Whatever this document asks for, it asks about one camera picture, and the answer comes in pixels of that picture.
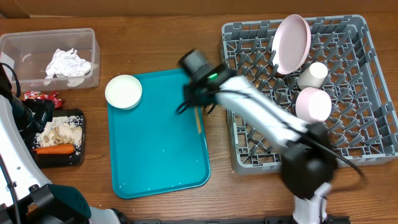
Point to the black plastic bin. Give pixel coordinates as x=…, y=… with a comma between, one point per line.
x=57, y=160

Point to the clear plastic bin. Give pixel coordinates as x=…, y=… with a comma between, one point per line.
x=29, y=53

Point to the pink round plate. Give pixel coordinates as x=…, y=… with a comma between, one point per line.
x=291, y=44

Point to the white napkin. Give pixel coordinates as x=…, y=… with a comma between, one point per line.
x=67, y=64

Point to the orange carrot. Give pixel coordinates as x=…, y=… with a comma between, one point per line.
x=56, y=149

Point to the pink bowl with food scraps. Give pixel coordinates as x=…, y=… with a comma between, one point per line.
x=313, y=105

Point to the wooden chopstick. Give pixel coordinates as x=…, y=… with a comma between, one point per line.
x=197, y=119

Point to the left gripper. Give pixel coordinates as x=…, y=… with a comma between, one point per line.
x=43, y=109

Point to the white bowl with food scraps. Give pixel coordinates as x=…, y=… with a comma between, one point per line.
x=123, y=92

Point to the red snack wrapper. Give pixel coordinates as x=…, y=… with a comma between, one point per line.
x=38, y=95

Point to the white plastic cup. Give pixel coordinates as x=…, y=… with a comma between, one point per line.
x=313, y=76

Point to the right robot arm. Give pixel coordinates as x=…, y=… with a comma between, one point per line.
x=308, y=163

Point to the grey dishwasher rack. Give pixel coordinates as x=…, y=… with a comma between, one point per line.
x=363, y=123

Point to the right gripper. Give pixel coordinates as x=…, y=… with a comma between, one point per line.
x=196, y=96

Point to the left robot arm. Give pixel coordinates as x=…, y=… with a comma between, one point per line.
x=27, y=195

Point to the spilled rice and scraps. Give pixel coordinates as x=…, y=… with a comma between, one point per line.
x=62, y=130

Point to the teal serving tray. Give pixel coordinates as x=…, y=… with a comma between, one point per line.
x=153, y=149

